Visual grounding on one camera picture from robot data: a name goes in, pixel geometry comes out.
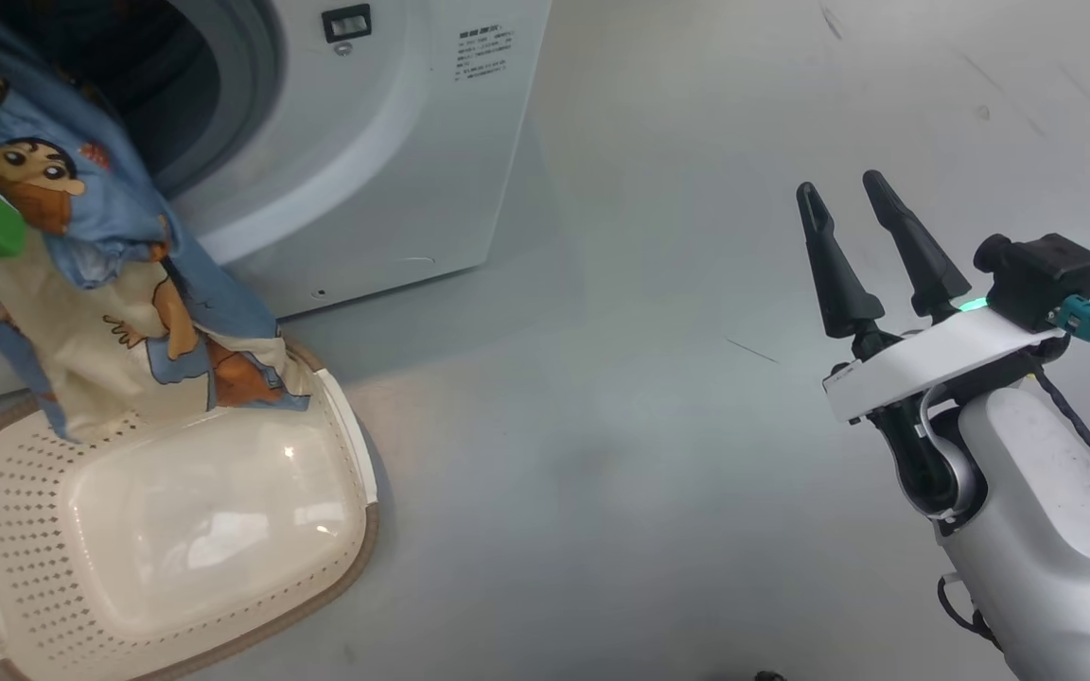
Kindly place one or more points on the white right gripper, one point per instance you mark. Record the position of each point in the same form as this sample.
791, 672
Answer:
923, 364

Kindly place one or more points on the blue cartoon print garment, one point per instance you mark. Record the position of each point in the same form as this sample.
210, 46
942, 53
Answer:
100, 312

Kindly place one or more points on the cream perforated laundry basket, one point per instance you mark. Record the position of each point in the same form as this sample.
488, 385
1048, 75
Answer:
185, 530

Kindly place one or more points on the white front-load washing machine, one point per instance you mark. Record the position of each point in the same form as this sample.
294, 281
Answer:
394, 161

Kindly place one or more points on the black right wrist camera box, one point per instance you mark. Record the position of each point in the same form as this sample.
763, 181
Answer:
1042, 279

